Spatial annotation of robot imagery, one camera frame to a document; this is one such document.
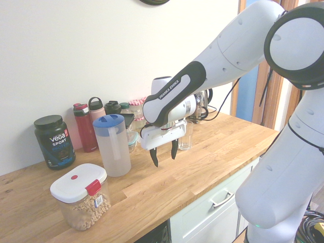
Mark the pink bottle with black cap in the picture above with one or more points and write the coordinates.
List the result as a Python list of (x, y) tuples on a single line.
[(96, 111)]

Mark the black Vega protein tub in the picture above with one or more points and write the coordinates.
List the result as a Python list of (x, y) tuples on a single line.
[(57, 146)]

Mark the translucent pitcher with blue lid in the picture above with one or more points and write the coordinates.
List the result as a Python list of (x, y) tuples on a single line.
[(114, 152)]

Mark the black shaker bottle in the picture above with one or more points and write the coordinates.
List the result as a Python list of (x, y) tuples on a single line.
[(112, 107)]

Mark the jar with green lid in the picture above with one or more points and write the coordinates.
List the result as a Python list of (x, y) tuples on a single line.
[(124, 107)]

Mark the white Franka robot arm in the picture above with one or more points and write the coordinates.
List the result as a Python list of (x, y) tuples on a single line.
[(227, 50)]

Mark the black round wall object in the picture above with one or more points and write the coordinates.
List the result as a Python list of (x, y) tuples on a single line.
[(154, 2)]

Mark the glass jar with checkered lid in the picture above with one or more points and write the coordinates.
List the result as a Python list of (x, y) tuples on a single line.
[(143, 100), (135, 107), (138, 124)]

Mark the white drawer cabinet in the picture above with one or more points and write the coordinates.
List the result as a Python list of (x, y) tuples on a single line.
[(202, 217)]

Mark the yellow power box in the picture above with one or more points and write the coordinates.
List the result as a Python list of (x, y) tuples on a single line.
[(319, 230)]

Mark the cereal container with white lid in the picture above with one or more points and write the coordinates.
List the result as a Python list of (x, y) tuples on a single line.
[(78, 187)]

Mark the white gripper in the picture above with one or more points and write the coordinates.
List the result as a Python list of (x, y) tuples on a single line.
[(162, 138)]

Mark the glass container with teal clips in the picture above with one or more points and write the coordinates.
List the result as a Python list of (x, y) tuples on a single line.
[(132, 141)]

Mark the wooden door with frosted glass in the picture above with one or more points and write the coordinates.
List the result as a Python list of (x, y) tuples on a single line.
[(272, 101)]

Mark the dark appliance under counter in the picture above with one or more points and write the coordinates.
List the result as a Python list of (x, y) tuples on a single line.
[(157, 234)]

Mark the clear drinking glass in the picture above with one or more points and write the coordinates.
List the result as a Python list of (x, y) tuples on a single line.
[(186, 141)]

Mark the red water bottle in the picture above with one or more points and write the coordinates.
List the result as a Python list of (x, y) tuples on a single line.
[(86, 131)]

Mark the glass electric kettle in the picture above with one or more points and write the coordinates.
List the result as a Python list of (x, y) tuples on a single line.
[(201, 103)]

